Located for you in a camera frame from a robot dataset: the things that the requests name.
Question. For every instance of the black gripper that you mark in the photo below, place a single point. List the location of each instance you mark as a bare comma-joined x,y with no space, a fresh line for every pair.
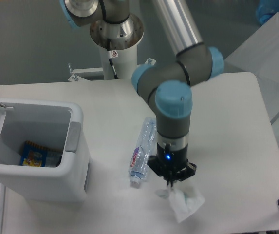
171,165

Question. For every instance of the clear plastic water bottle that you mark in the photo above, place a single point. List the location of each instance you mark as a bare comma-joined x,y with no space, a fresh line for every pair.
145,147

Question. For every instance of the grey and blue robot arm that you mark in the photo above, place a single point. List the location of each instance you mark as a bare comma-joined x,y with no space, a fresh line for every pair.
166,90

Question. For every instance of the white trash can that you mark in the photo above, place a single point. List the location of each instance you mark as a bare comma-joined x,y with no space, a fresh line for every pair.
56,125

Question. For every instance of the blue snack packet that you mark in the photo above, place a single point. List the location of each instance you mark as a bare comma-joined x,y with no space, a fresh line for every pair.
36,155

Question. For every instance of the translucent white storage box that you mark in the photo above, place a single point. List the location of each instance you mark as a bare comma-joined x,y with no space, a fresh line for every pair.
259,55

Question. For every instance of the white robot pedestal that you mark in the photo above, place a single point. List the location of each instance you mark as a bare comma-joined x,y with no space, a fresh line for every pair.
124,61

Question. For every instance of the white mounting bracket frame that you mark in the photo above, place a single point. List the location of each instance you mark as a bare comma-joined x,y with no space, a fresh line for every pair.
86,73

